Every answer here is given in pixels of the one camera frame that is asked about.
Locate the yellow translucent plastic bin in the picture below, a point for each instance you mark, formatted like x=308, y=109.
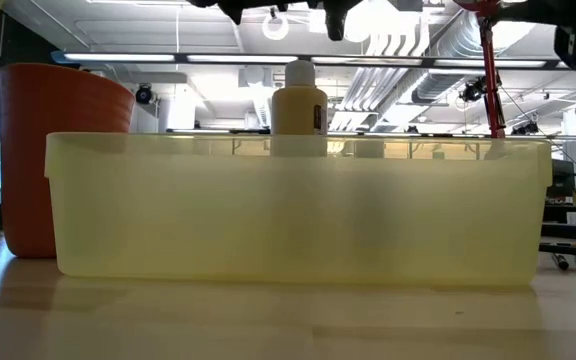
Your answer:
x=293, y=220

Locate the grey ribbed air duct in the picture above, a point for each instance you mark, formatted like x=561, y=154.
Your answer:
x=438, y=85

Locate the black ceiling spotlight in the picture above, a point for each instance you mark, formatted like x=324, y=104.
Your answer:
x=144, y=94
x=473, y=91

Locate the black monitor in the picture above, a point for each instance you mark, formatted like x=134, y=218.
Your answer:
x=563, y=177

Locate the orange plastic cup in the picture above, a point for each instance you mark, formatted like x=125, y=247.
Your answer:
x=33, y=150

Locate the long ceiling light strip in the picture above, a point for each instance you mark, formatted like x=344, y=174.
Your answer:
x=118, y=57

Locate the red desk lamp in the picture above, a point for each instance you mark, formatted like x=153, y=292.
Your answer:
x=490, y=75

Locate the large yellow paint bottle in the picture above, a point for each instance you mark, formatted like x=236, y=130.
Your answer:
x=298, y=105

